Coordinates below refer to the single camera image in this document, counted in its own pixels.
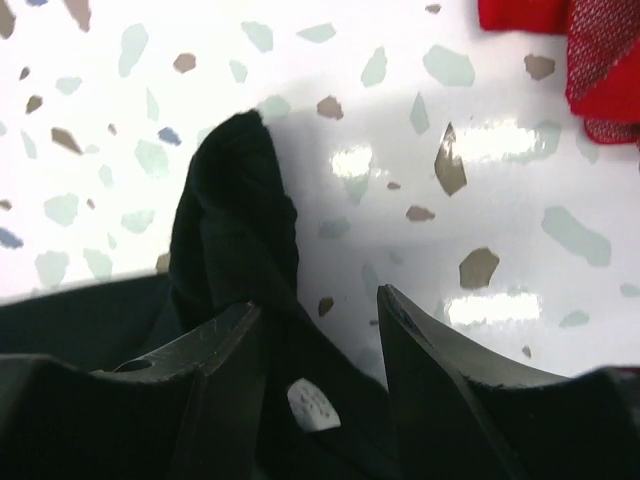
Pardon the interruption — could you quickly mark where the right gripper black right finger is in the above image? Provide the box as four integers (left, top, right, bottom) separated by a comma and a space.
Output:
377, 285, 639, 479

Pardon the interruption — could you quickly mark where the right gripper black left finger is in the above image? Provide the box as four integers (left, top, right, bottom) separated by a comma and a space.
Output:
1, 304, 265, 479

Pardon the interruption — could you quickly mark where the black t shirt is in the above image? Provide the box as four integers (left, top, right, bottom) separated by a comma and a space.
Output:
1, 110, 400, 479

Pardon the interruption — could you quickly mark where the red cartoon print cloth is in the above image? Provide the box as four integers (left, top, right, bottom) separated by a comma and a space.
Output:
477, 0, 639, 145

